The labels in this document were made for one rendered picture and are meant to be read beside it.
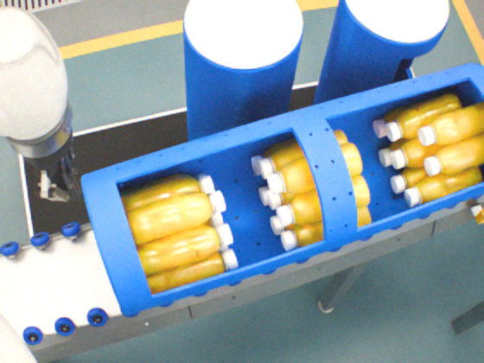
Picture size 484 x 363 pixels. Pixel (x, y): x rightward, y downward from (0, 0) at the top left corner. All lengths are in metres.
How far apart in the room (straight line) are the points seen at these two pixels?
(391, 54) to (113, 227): 0.85
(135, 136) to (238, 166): 1.04
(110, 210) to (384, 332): 1.46
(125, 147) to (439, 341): 1.30
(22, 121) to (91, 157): 1.79
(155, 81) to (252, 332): 1.02
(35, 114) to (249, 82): 1.00
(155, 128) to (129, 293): 1.31
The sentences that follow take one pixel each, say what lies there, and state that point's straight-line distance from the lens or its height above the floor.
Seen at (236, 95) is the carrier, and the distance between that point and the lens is 1.75.
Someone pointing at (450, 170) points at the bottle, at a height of 1.11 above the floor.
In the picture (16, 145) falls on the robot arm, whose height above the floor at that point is 1.71.
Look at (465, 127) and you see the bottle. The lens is 1.53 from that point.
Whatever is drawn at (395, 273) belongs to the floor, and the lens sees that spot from 2.61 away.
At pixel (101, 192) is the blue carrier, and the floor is 1.22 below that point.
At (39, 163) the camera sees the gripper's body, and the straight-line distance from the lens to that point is 0.89.
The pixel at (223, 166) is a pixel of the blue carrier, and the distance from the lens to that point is 1.55.
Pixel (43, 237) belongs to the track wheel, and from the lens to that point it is 1.57.
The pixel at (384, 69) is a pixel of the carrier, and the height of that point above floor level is 0.90.
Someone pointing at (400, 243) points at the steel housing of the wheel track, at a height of 0.86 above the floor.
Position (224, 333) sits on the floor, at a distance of 2.48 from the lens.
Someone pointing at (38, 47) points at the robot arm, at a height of 1.86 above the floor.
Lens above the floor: 2.44
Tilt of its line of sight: 68 degrees down
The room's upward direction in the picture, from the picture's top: 6 degrees clockwise
